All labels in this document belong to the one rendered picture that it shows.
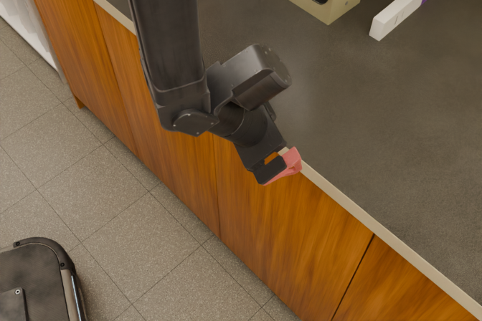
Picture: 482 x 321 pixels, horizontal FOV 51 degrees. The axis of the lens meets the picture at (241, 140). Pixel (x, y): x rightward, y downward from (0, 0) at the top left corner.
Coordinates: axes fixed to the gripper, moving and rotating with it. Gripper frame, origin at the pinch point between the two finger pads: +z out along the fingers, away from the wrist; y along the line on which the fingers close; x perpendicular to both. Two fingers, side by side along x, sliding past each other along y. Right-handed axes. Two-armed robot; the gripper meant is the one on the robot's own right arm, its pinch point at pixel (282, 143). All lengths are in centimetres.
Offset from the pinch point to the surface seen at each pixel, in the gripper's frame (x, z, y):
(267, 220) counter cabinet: 28, 46, 11
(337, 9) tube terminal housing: -16.8, 26.4, 32.9
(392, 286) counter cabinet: 6.3, 37.6, -19.3
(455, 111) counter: -22.7, 33.2, 1.5
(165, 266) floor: 82, 73, 30
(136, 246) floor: 88, 69, 40
